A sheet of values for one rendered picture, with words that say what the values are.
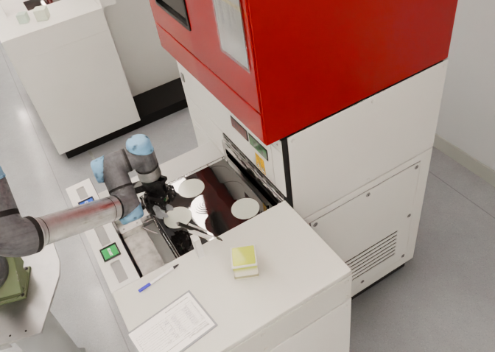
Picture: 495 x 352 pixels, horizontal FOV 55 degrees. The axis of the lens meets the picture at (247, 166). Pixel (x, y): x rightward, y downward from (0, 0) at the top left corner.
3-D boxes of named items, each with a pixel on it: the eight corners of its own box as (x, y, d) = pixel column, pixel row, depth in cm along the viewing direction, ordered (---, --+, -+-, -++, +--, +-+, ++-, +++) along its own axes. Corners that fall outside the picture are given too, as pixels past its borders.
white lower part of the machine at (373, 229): (316, 179, 302) (311, 65, 247) (412, 267, 247) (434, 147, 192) (219, 230, 281) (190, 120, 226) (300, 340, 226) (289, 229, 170)
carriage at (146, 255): (135, 213, 181) (132, 208, 179) (174, 280, 156) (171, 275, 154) (115, 223, 178) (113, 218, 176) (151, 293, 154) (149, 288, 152)
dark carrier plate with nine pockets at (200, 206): (223, 160, 190) (223, 158, 190) (270, 211, 167) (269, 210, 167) (144, 198, 180) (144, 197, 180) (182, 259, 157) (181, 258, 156)
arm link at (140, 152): (119, 138, 147) (146, 128, 149) (130, 164, 155) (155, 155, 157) (125, 152, 142) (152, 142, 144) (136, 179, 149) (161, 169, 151)
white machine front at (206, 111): (196, 117, 226) (177, 40, 199) (295, 224, 171) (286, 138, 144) (190, 120, 225) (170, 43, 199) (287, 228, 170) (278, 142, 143)
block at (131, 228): (141, 222, 173) (138, 217, 171) (144, 228, 171) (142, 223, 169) (120, 233, 171) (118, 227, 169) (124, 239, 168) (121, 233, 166)
